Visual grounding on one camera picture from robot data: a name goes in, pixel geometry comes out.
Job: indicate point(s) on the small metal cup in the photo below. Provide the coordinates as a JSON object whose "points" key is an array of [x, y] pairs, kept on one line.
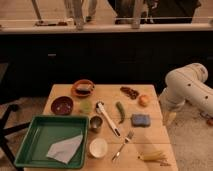
{"points": [[96, 124]]}

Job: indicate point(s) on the dark red bowl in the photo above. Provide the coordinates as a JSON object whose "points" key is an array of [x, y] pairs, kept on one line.
{"points": [[62, 105]]}

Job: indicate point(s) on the light green plastic cup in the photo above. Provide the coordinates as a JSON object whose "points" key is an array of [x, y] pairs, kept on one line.
{"points": [[85, 107]]}

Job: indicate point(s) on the orange bowl with contents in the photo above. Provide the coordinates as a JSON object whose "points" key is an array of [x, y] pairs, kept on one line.
{"points": [[82, 88]]}

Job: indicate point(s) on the grey cloth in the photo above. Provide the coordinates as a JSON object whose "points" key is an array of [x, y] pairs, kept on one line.
{"points": [[63, 151]]}

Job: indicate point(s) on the wooden table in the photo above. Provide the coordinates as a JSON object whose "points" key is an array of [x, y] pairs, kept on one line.
{"points": [[145, 139]]}

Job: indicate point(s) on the silver fork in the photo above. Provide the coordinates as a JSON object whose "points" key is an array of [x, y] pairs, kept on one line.
{"points": [[127, 139]]}

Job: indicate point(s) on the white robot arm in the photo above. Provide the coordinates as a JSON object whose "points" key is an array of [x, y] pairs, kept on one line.
{"points": [[186, 84]]}

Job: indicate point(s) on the green pepper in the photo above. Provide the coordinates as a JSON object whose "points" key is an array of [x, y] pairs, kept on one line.
{"points": [[121, 111]]}

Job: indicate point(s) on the green plastic tray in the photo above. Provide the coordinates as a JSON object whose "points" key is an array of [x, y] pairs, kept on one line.
{"points": [[45, 130]]}

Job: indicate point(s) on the blue sponge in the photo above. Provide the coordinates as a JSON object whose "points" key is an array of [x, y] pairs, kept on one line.
{"points": [[140, 120]]}

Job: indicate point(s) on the orange fruit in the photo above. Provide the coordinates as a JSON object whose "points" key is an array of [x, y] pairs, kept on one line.
{"points": [[144, 100]]}

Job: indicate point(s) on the white handled kitchen tool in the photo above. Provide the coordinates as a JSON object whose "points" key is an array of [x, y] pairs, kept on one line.
{"points": [[101, 110]]}

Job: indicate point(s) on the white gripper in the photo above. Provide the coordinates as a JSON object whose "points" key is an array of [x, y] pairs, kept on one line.
{"points": [[168, 117]]}

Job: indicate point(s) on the dark red food pieces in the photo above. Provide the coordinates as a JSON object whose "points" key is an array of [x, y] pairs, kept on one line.
{"points": [[131, 93]]}

